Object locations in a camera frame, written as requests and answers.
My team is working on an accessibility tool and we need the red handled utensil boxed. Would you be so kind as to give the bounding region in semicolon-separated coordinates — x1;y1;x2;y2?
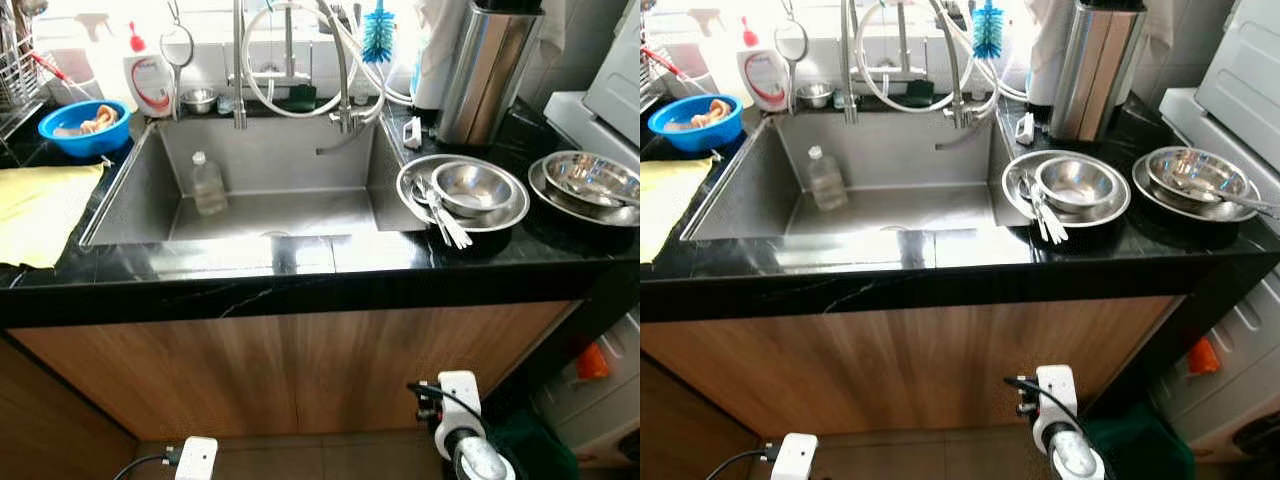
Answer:
641;44;701;98
28;50;98;103

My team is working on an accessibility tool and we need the clear plastic bottle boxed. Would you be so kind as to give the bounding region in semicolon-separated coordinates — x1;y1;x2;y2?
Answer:
190;151;230;217
806;145;849;212

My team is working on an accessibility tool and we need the large round steel plate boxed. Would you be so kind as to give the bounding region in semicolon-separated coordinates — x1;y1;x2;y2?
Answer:
1132;146;1263;223
1001;149;1132;229
527;150;641;229
396;153;532;234

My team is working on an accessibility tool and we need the blue bottle brush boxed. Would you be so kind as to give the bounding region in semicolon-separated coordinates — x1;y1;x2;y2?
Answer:
971;0;1006;60
361;0;399;65

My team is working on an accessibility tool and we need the wooden sink cabinet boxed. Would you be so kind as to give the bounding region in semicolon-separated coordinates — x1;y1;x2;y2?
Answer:
0;298;581;480
640;295;1186;480

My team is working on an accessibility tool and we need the steel wire dish rack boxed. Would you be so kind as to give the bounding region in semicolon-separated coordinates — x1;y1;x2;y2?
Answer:
640;40;669;111
0;0;48;136

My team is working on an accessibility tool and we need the blue plastic bowl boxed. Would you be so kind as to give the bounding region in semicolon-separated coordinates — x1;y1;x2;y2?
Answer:
38;99;132;159
647;94;744;154

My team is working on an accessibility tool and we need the stainless steel sink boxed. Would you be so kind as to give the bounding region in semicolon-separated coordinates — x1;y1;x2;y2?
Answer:
681;108;1031;243
79;112;431;249

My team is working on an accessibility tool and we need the peach cloth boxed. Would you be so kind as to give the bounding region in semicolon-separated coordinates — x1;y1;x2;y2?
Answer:
668;98;734;131
55;104;121;137

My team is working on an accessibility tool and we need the steel mixing bowl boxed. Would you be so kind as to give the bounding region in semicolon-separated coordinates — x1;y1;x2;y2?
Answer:
1147;147;1251;204
1034;156;1118;213
431;160;515;218
544;151;641;209

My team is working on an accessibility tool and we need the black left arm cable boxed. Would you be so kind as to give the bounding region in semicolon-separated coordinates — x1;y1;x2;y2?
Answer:
111;450;183;480
705;447;779;480

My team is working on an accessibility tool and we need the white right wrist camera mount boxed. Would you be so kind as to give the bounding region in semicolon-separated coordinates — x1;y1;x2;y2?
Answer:
436;370;489;448
1032;365;1084;446

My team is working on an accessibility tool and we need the steel knife block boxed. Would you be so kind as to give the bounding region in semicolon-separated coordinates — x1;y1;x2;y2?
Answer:
436;0;547;149
1047;0;1149;144

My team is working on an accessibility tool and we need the metal wire strainer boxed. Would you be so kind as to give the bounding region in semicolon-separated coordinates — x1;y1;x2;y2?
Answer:
158;0;197;123
773;0;810;116

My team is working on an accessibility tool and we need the dark green bag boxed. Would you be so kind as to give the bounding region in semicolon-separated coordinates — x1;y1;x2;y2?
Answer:
487;405;581;480
1085;402;1196;480

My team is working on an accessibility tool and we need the gooseneck steel hose faucet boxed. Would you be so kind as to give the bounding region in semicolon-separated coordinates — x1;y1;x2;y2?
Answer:
300;0;389;136
915;0;1001;131

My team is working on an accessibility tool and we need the yellow cloth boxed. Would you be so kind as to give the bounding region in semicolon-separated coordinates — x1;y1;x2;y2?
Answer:
640;157;715;265
0;163;107;270

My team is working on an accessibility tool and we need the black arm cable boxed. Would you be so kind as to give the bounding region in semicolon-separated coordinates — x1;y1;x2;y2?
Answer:
705;447;779;480
1004;375;1086;441
406;379;493;446
111;450;183;480

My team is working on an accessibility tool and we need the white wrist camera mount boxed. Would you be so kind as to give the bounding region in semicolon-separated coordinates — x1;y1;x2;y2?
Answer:
1032;365;1084;446
770;432;819;480
436;370;489;448
174;436;220;480

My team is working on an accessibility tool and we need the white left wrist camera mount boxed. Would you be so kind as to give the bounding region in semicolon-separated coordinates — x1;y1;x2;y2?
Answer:
174;436;220;480
770;432;819;480

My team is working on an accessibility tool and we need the white flexible hose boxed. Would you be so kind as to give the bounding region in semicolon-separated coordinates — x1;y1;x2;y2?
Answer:
243;0;386;121
325;10;415;107
940;5;1031;103
855;0;999;116

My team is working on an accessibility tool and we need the chrome faucet with bar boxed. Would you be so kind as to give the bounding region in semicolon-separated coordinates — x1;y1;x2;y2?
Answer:
840;0;926;126
226;0;313;131

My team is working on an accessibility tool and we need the orange plastic object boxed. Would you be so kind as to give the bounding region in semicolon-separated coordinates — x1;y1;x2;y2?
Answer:
576;342;610;380
1187;337;1222;376

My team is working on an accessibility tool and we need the white spray bottle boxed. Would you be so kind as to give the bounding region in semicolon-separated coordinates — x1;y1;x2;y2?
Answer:
70;12;129;106
685;8;741;101

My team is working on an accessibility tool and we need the white appliance with ribbed lid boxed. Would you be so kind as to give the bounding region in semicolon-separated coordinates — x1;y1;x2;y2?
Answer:
1158;0;1280;206
543;0;641;151

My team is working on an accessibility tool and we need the white soap pump bottle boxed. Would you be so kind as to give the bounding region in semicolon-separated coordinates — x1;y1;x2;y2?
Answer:
736;16;791;114
122;21;177;119

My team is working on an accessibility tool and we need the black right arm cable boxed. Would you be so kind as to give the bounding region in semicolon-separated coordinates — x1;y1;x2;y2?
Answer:
406;379;493;446
1004;375;1086;441

